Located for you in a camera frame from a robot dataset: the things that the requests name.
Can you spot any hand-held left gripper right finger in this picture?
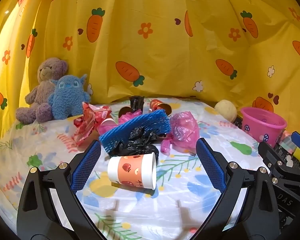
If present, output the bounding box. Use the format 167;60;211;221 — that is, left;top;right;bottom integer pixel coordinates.
190;137;287;240

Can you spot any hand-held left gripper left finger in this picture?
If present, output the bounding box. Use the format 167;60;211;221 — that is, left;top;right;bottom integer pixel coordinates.
16;140;108;240

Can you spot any pink plastic bucket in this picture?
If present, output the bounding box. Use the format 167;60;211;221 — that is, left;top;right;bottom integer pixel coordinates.
240;107;288;148

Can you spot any large pink plastic bag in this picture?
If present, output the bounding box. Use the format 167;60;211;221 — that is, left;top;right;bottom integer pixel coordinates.
161;111;200;155

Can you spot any red snack bag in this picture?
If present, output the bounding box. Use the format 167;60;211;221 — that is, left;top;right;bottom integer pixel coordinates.
72;102;113;147

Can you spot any white apple-print paper cup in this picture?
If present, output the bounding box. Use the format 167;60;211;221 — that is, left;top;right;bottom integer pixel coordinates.
107;152;157;190

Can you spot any red gold paper cup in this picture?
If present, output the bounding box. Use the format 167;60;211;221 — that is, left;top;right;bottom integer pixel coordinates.
149;99;172;115
118;106;133;118

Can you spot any black printed box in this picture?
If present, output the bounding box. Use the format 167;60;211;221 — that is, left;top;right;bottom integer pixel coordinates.
275;140;295;158

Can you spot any pink paper cup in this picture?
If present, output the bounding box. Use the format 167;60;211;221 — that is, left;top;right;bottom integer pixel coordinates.
97;118;116;135

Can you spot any floral bedsheet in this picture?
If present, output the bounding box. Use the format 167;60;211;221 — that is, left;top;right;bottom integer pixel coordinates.
0;97;290;240

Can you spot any cream plush ball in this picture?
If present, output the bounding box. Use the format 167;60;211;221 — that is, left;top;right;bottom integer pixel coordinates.
214;99;238;123

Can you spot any blue foam net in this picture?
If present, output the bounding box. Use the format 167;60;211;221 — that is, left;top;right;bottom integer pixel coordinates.
99;109;171;153

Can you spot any small pink plastic bag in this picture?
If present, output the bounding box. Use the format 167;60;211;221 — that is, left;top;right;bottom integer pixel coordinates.
118;109;143;125

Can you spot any blue plush monster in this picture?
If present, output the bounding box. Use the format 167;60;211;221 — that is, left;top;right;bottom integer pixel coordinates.
48;74;92;120

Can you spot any purple teddy bear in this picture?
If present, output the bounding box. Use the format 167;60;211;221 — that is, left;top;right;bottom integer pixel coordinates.
16;57;69;124

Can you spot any yellow carrot-print curtain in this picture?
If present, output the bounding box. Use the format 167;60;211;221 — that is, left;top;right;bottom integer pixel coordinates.
0;0;300;155

